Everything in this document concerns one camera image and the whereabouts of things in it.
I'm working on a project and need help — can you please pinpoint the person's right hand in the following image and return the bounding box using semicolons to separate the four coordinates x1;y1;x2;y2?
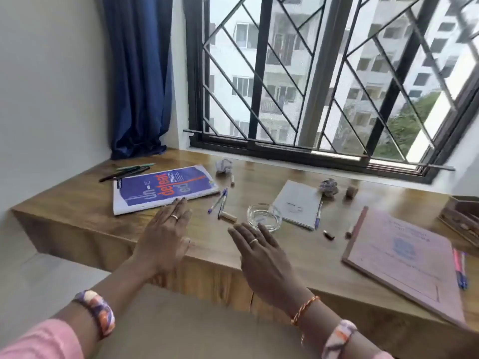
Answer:
227;222;319;319

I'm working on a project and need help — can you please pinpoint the person's left hand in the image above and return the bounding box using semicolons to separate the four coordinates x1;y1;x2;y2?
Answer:
131;197;193;278

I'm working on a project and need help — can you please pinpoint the blue cover book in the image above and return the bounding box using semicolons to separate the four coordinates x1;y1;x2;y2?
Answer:
113;165;221;216

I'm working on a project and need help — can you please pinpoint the grey spiral notepad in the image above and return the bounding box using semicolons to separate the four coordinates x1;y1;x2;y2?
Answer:
272;179;323;231

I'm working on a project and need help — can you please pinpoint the pink record book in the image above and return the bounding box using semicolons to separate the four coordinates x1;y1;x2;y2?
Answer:
341;206;467;326

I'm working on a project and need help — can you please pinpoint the pink pen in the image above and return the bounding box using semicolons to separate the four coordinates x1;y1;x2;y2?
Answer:
453;248;463;288

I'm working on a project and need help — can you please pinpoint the purple blue pen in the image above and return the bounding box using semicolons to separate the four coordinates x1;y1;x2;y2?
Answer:
459;251;469;290

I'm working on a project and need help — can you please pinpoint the pink desk organizer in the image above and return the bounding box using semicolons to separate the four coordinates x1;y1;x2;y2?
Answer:
438;195;479;247

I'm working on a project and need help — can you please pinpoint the person's left forearm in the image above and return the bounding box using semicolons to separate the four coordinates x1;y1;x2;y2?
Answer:
55;256;158;359

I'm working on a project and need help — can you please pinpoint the person's right forearm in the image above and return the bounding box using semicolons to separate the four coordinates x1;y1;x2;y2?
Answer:
291;295;386;359

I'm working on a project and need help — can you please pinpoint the clear glass ashtray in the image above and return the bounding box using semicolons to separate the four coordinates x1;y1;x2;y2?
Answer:
246;203;283;233

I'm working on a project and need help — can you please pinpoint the patterned left wrist bangle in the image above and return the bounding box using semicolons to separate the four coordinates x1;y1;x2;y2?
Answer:
73;290;116;339

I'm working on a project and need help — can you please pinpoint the patterned wrist bangle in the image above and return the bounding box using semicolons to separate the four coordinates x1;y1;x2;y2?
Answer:
321;320;358;359
73;290;116;339

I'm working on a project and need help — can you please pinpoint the patterned right wrist bangle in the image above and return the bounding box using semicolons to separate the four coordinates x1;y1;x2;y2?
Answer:
321;320;358;359

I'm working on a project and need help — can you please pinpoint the pink left sleeve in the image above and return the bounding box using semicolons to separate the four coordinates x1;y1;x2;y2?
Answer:
0;319;85;359

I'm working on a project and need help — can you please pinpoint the blue curtain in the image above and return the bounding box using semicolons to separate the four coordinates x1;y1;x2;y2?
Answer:
101;0;174;161

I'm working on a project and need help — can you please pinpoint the black framed grille window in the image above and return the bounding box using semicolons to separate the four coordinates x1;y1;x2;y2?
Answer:
183;0;479;183

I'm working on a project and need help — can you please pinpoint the orange thread bracelet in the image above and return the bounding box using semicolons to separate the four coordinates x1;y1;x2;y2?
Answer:
291;295;321;327

